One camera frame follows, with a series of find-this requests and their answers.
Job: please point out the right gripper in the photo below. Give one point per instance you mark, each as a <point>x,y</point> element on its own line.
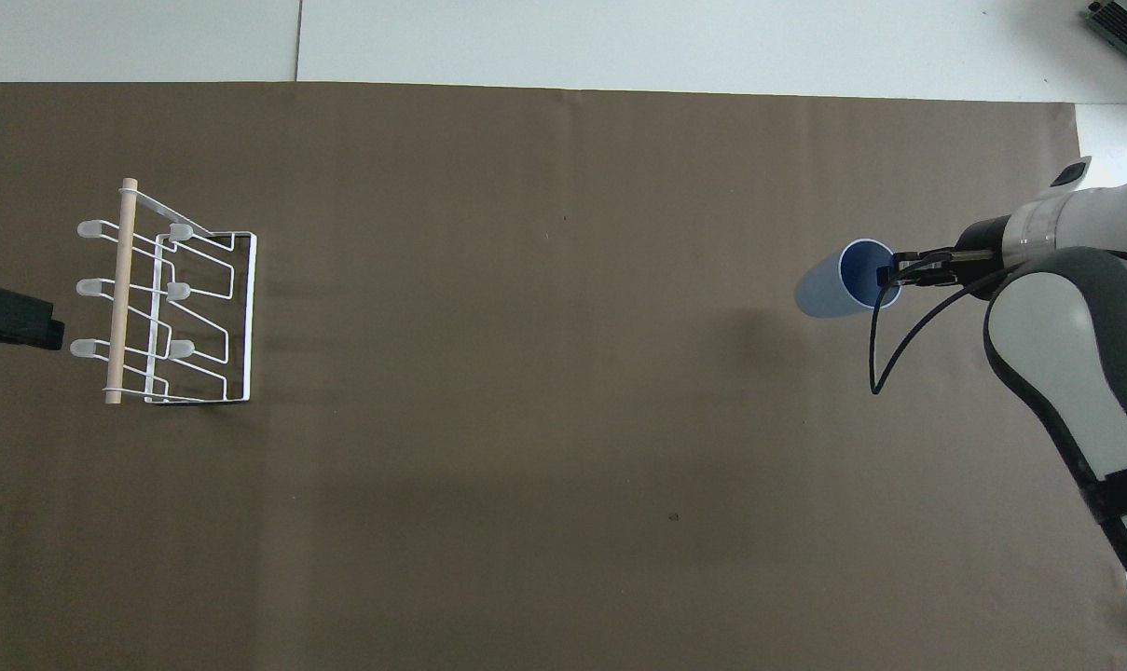
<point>982,244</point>

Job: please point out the blue cup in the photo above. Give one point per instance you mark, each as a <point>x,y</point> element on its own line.
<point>829,289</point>

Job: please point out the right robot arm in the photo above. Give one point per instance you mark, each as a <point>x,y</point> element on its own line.
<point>1057,354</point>

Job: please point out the black stand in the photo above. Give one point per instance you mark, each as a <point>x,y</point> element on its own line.
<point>8,315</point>

